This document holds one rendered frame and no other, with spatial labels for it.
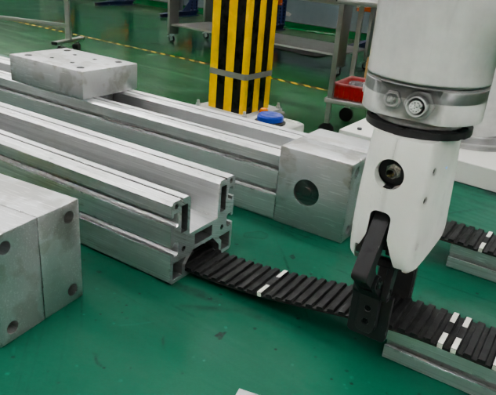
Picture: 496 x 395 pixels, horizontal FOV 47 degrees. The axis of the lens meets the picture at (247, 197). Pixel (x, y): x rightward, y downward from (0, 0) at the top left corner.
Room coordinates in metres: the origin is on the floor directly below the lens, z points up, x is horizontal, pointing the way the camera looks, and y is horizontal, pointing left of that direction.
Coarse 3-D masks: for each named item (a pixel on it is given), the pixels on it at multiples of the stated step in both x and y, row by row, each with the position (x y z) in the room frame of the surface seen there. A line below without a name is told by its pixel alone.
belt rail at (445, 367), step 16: (400, 336) 0.37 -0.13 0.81; (384, 352) 0.38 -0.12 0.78; (400, 352) 0.37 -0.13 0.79; (416, 352) 0.37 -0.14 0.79; (432, 352) 0.36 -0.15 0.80; (448, 352) 0.35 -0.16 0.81; (416, 368) 0.36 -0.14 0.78; (432, 368) 0.36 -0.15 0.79; (448, 368) 0.36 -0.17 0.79; (464, 368) 0.34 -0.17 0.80; (480, 368) 0.34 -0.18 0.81; (448, 384) 0.35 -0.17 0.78; (464, 384) 0.34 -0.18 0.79; (480, 384) 0.34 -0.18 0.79
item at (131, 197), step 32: (0, 128) 0.70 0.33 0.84; (32, 128) 0.67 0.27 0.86; (64, 128) 0.65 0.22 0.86; (0, 160) 0.58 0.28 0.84; (32, 160) 0.56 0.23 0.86; (64, 160) 0.54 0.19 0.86; (96, 160) 0.61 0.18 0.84; (128, 160) 0.58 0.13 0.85; (160, 160) 0.56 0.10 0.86; (64, 192) 0.53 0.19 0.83; (96, 192) 0.52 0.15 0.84; (128, 192) 0.48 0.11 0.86; (160, 192) 0.48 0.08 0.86; (192, 192) 0.53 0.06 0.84; (224, 192) 0.53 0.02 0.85; (96, 224) 0.51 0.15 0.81; (128, 224) 0.48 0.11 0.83; (160, 224) 0.46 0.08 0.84; (192, 224) 0.50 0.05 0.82; (224, 224) 0.53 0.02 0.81; (128, 256) 0.48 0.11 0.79; (160, 256) 0.46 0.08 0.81
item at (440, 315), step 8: (432, 304) 0.41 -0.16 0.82; (424, 312) 0.39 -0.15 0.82; (432, 312) 0.39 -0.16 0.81; (440, 312) 0.39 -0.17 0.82; (416, 320) 0.38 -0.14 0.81; (424, 320) 0.38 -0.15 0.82; (432, 320) 0.39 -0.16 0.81; (440, 320) 0.38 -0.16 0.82; (416, 328) 0.37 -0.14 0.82; (424, 328) 0.37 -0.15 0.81; (432, 328) 0.37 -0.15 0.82; (440, 328) 0.37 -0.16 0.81; (416, 336) 0.36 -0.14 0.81; (424, 336) 0.36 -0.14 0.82; (432, 336) 0.36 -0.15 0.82; (432, 344) 0.35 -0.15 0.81
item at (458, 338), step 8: (448, 320) 0.39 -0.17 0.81; (456, 320) 0.38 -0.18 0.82; (464, 320) 0.39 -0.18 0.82; (448, 328) 0.37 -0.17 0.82; (456, 328) 0.38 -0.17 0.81; (464, 328) 0.37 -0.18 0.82; (440, 336) 0.36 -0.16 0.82; (448, 336) 0.36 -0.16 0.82; (456, 336) 0.36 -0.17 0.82; (464, 336) 0.36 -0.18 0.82; (440, 344) 0.35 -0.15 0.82; (448, 344) 0.35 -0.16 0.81; (456, 344) 0.35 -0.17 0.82; (464, 344) 0.36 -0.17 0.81; (456, 352) 0.35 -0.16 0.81
